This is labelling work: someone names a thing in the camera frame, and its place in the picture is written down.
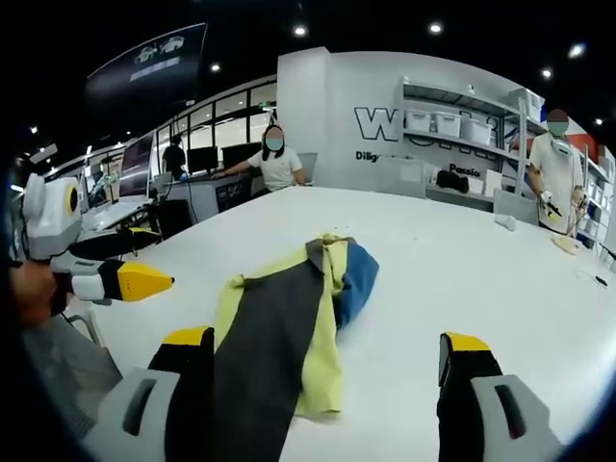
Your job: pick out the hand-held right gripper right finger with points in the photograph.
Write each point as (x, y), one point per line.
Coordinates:
(486, 414)

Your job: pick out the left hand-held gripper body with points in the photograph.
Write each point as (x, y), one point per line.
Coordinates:
(50, 216)

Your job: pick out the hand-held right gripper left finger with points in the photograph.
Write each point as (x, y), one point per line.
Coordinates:
(144, 414)

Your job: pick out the yellow and blue garment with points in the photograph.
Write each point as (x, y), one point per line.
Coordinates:
(325, 337)

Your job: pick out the person's left hand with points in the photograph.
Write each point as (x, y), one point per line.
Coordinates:
(31, 293)

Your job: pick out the small black object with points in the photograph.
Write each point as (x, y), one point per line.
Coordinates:
(601, 280)

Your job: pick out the beige cloth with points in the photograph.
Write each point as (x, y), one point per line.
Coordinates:
(568, 245)

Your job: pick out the hanging dark display screen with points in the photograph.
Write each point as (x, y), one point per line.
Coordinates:
(154, 60)

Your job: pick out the small white cloth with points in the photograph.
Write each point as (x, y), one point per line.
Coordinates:
(506, 222)

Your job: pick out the grey chair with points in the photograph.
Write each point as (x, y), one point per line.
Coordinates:
(515, 206)

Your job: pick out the black bag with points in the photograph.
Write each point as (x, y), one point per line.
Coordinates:
(452, 180)

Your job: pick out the white storage bin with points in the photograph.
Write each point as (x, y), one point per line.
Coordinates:
(447, 123)
(419, 121)
(476, 130)

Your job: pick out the grey metal shelving unit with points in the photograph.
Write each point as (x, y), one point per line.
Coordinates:
(500, 108)

